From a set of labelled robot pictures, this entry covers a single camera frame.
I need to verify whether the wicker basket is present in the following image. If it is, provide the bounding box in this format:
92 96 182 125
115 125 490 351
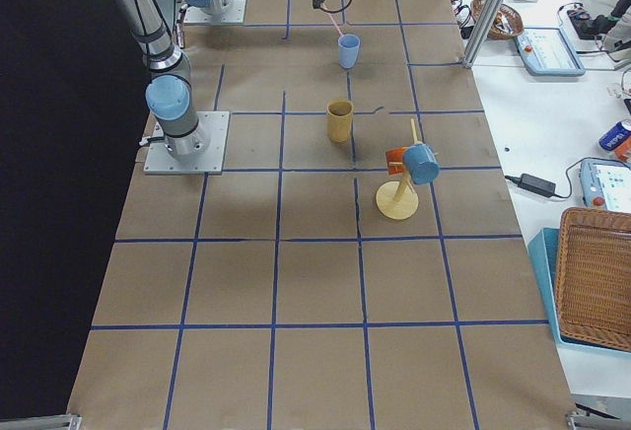
470 0 524 40

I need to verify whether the black power adapter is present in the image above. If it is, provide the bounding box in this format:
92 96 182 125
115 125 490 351
505 174 556 198

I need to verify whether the light blue tray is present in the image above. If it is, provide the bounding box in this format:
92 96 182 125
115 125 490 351
527 228 630 361

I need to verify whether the orange item on wooden stand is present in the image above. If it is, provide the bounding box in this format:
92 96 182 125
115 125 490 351
376 118 423 220

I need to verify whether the rectangular wicker tray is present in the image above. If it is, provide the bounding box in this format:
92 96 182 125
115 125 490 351
554 207 630 352

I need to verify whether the blue plastic cup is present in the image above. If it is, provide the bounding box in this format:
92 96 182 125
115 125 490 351
337 34 361 69

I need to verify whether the teach pendant tablet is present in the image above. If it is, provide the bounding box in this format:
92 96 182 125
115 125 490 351
514 28 586 77

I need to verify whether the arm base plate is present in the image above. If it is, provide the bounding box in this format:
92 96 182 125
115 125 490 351
183 0 246 26
144 111 231 175

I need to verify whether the blue mug on stand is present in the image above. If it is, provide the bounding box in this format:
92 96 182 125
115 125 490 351
403 143 440 184

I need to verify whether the bamboo cup holder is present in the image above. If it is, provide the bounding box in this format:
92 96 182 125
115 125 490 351
326 99 354 143

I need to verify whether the aluminium frame post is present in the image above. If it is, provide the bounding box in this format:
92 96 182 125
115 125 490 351
461 0 503 69

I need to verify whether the pink chopstick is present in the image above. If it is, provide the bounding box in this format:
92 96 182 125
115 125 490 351
319 3 344 37

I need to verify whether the blue can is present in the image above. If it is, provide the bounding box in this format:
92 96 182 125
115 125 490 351
597 118 631 152

